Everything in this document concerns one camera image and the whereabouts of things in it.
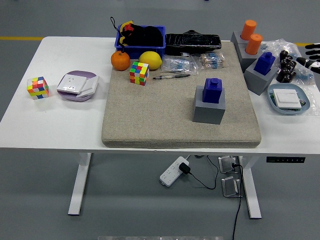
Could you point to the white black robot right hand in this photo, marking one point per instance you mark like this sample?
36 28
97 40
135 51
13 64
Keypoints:
313 63

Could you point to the blue square seal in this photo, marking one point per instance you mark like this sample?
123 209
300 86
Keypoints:
263 65
212 92

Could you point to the grey seal holder block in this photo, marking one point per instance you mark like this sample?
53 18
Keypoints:
207 113
235 37
258 82
246 61

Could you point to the orange cylinder seal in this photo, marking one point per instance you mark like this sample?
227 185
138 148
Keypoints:
248 30
253 45

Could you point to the clear plastic bag of parts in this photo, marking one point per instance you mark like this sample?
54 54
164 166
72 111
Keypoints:
303 75

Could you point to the black small cylinders cluster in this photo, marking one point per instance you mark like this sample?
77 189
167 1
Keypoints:
286 67

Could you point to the light blue tray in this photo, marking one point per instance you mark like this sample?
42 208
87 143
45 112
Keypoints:
303 96

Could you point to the small green circuit board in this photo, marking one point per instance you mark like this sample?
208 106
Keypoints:
302 102

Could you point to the black table control panel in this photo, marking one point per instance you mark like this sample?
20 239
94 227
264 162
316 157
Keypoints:
285 160

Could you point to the bag of brown resistors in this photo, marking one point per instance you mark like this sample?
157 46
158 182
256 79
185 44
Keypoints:
212 61

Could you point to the black plastic-wrapped keyboard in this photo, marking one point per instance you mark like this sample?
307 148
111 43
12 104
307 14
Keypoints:
192 42

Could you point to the black silver pen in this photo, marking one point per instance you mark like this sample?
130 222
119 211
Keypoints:
181 75
162 77

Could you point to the metal foot pedal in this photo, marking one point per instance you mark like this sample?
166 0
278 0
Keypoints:
230 187
227 165

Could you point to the bag of blue resistors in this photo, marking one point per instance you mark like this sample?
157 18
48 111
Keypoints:
178 65

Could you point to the white table leg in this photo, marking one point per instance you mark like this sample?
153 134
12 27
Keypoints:
251 190
78 185

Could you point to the yellow lemon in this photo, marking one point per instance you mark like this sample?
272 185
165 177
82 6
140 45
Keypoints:
150 60

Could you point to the black cloth bundle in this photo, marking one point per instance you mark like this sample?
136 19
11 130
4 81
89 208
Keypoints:
152 35

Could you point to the grey-brown fabric mat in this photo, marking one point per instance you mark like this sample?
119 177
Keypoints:
155 112

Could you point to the black power adapter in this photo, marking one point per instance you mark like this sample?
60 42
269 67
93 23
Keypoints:
184 168

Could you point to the blue plastic bin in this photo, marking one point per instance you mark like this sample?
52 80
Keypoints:
140 51

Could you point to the bright colour puzzle cube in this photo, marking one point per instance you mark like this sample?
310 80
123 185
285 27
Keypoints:
138 73

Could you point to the white power strip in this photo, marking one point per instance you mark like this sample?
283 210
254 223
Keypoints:
171 173

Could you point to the black pouch with yellow trim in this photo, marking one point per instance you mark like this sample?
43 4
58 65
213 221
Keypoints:
132 35

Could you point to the orange fruit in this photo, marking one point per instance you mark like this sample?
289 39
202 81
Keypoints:
120 61

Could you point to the pale colour puzzle cube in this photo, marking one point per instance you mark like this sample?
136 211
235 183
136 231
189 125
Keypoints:
38 88

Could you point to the white wall switch panel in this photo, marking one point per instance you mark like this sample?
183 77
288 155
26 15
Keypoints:
90 86

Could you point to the white wall socket panel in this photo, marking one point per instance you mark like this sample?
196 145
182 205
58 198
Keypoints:
71 83

